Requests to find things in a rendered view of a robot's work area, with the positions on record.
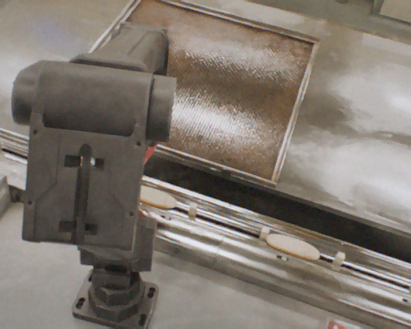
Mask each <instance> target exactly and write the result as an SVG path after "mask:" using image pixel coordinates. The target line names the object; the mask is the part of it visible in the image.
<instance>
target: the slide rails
mask: <svg viewBox="0 0 411 329"><path fill-rule="evenodd" d="M0 141H1V144H2V145H3V146H6V147H8V148H10V149H13V150H16V151H19V152H22V153H24V154H28V145H27V144H24V143H20V142H18V141H14V140H11V139H8V138H5V137H2V136H0ZM0 156H5V157H7V158H11V160H15V161H18V162H22V163H24V164H27V160H25V159H24V158H21V157H18V156H15V155H12V154H9V153H6V152H4V151H0ZM142 186H146V187H150V188H154V187H152V186H148V185H146V184H142ZM154 189H155V190H159V191H162V192H164V193H167V195H170V196H171V197H173V198H174V199H175V200H176V201H177V203H176V204H177V206H181V207H184V208H187V209H189V206H190V203H192V202H193V203H196V204H198V206H197V212H200V213H202V214H205V215H209V216H211V217H213V218H216V219H220V220H222V221H226V222H229V223H232V224H234V225H237V226H241V227H244V228H245V229H248V230H252V231H254V232H258V233H262V229H263V227H267V228H269V234H268V235H270V234H281V235H285V236H290V237H292V238H294V239H299V240H301V241H303V242H305V243H308V244H310V245H311V246H313V247H314V248H316V249H317V250H318V251H319V253H320V254H322V255H325V256H329V257H331V258H335V257H336V255H337V253H338V252H342V254H345V259H344V260H343V261H345V262H347V263H351V264H353V265H355V266H358V267H361V268H363V269H367V270H370V271H374V272H376V273H380V274H383V275H385V276H389V277H391V278H394V279H396V280H400V281H402V282H406V283H408V284H411V273H408V272H404V271H401V270H398V269H395V268H392V267H388V265H385V264H382V263H378V262H375V261H373V260H369V259H366V258H363V257H360V256H356V255H353V254H350V253H349V252H346V251H342V250H340V249H336V248H334V247H330V246H327V245H324V244H321V243H317V242H314V241H312V240H310V239H306V238H303V237H301V236H297V235H294V234H291V233H288V232H285V231H282V230H278V228H274V227H271V226H268V225H265V224H263V223H258V222H256V221H252V220H250V219H246V218H243V217H241V216H239V215H235V214H232V213H230V212H226V211H223V210H219V209H217V208H213V207H210V206H206V204H202V203H199V202H196V201H193V200H190V199H186V198H184V197H181V196H178V195H174V193H170V192H167V191H163V190H161V189H158V188H154ZM139 203H141V204H145V205H147V206H149V207H152V208H155V209H158V210H161V211H164V212H168V213H171V214H173V215H177V216H179V217H181V218H184V219H187V220H189V221H194V222H196V223H200V224H202V225H205V226H209V227H211V228H212V229H215V230H219V231H222V232H226V233H228V234H232V235H234V236H239V237H240V238H243V239H246V240H247V241H251V242H254V243H257V244H260V245H264V246H267V247H270V248H273V249H275V248H274V247H271V246H270V245H269V244H268V243H267V242H266V241H264V240H262V239H258V238H256V237H253V236H249V235H246V234H243V233H240V232H237V231H234V230H230V229H228V228H226V227H223V226H220V225H217V224H215V223H210V222H208V221H205V220H202V219H198V218H196V217H194V216H192V215H187V214H185V213H182V212H178V211H176V210H173V209H170V208H159V207H157V206H153V205H151V204H148V203H145V202H142V201H140V202H139ZM277 250H278V249H277ZM304 260H306V259H304ZM309 261H311V262H314V263H317V264H319V265H321V266H324V267H327V268H330V269H334V270H336V271H340V272H343V273H347V274H349V275H351V276H355V278H359V279H362V280H366V281H368V282H372V283H374V284H378V285H380V286H383V287H387V288H389V289H393V290H394V291H398V292H400V293H403V294H406V295H410V296H411V290H409V289H405V288H402V287H399V286H397V285H394V284H390V283H387V282H384V281H381V280H377V279H375V278H373V277H370V276H367V275H364V274H362V273H358V272H355V271H352V270H349V269H345V268H342V267H339V266H336V265H335V264H333V263H329V262H326V261H324V260H319V259H316V260H309Z"/></svg>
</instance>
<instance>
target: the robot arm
mask: <svg viewBox="0 0 411 329"><path fill-rule="evenodd" d="M168 29H169V28H168V27H162V26H157V25H146V24H140V23H130V22H125V21H123V22H121V23H119V28H117V29H113V30H112V35H111V41H110V42H109V43H107V44H106V45H104V46H103V47H102V48H100V49H99V50H97V51H95V52H88V53H83V54H79V55H77V56H75V57H74V58H71V59H70V60H69V62H61V61H55V60H39V61H37V62H35V63H33V64H32V65H30V66H28V67H26V68H24V69H21V70H20V71H19V72H18V73H17V75H16V78H15V80H14V81H13V90H12V94H11V111H12V118H13V121H14V122H15V123H16V124H17V125H23V126H29V145H28V155H27V175H26V184H25V193H24V203H23V222H22V232H21V238H22V240H24V241H28V243H39V244H40V243H53V244H60V245H74V246H77V250H79V261H80V264H81V265H83V266H91V267H93V269H91V270H90V271H89V272H88V275H87V278H86V280H85V281H84V283H83V285H82V287H81V289H80V291H79V293H78V295H77V298H76V300H75V303H74V305H73V316H74V318H77V319H81V320H85V321H89V322H92V323H95V324H98V325H101V326H105V327H109V328H113V329H147V327H148V325H149V320H150V318H151V314H152V312H153V307H154V305H155V303H156V301H157V298H158V293H159V286H158V285H157V284H154V283H151V282H147V281H143V280H142V278H141V277H140V272H144V271H151V267H152V260H153V249H154V243H155V231H156V230H157V223H158V220H153V219H150V218H144V217H138V209H139V202H140V192H141V186H142V175H143V169H144V164H145V163H146V162H147V160H148V159H149V157H150V155H151V154H152V153H153V151H154V149H155V147H157V146H158V144H159V142H163V143H169V141H170V140H171V137H170V133H171V122H172V119H173V105H175V101H174V97H175V88H177V85H176V79H177V78H176V77H167V76H162V75H167V71H168V70H169V63H170V62H169V60H170V52H171V39H172V36H169V35H167V34H168ZM148 146H149V149H148ZM147 149H148V151H147ZM92 158H95V164H94V167H93V168H92V167H91V162H92ZM81 163H82V166H81Z"/></svg>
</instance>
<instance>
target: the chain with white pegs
mask: <svg viewBox="0 0 411 329"><path fill-rule="evenodd" d="M0 151H4V152H6V153H9V154H12V155H15V156H18V157H21V158H24V159H25V160H27V156H22V155H20V154H18V153H15V152H12V151H11V152H10V151H8V150H6V149H3V148H2V144H1V141H0ZM197 206H198V204H196V203H193V202H192V203H190V206H189V210H188V211H187V212H186V211H185V210H182V209H178V208H171V209H173V210H176V211H178V212H182V213H185V214H187V215H192V216H194V217H196V218H198V219H202V220H205V221H208V222H210V223H215V224H217V225H220V226H223V227H226V228H228V229H230V230H234V231H237V232H240V233H243V234H246V235H249V236H253V237H256V238H258V239H262V240H264V241H266V238H267V236H268V234H269V228H267V227H263V229H262V233H261V234H260V235H259V236H258V235H256V234H252V233H249V232H246V231H244V230H240V229H236V228H235V227H233V226H229V225H227V224H223V223H220V222H218V221H213V220H210V219H208V218H205V217H203V216H201V215H197V214H196V213H197ZM318 259H319V260H324V261H326V262H329V263H333V264H335V265H336V266H339V267H342V268H345V269H349V270H352V271H355V272H358V273H362V274H364V275H367V276H370V277H373V278H375V279H377V280H381V281H384V282H387V283H390V284H394V285H397V286H399V287H402V288H405V289H409V290H411V286H410V287H409V286H406V285H403V284H398V283H397V282H394V281H391V280H387V279H383V277H380V276H376V275H374V274H371V273H367V272H365V271H361V270H359V269H355V268H353V267H349V266H347V265H345V264H343V265H342V262H343V260H344V259H345V254H342V252H338V253H337V255H336V257H335V259H334V260H328V259H326V258H323V257H321V256H319V258H318Z"/></svg>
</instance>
